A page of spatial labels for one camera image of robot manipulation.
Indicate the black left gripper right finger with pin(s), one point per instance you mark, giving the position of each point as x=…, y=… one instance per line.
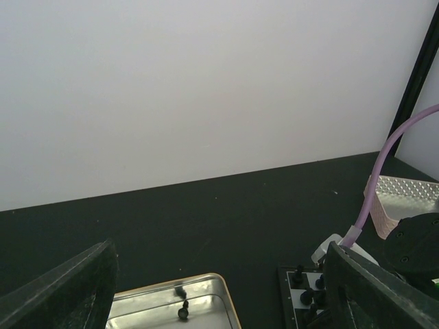
x=363, y=295

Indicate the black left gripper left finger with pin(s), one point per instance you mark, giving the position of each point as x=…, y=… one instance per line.
x=76, y=294

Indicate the black chess piece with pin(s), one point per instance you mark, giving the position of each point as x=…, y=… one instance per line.
x=306, y=297

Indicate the black rook piece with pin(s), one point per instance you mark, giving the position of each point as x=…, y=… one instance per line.
x=297, y=278

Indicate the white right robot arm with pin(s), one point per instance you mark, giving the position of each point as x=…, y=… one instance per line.
x=412, y=251

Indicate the black pawn on board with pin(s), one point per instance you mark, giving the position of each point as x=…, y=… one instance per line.
x=320, y=284

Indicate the black white chessboard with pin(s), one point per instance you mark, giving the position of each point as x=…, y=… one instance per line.
x=295, y=314

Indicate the pink patterned tray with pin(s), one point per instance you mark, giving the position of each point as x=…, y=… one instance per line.
x=397, y=198

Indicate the black pawn in tin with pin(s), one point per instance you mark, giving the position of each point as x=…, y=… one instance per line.
x=183, y=312

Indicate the yellow bear tin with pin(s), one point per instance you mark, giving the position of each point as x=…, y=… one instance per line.
x=157, y=305

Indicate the black right frame post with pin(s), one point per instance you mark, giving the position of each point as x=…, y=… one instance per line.
x=420, y=71

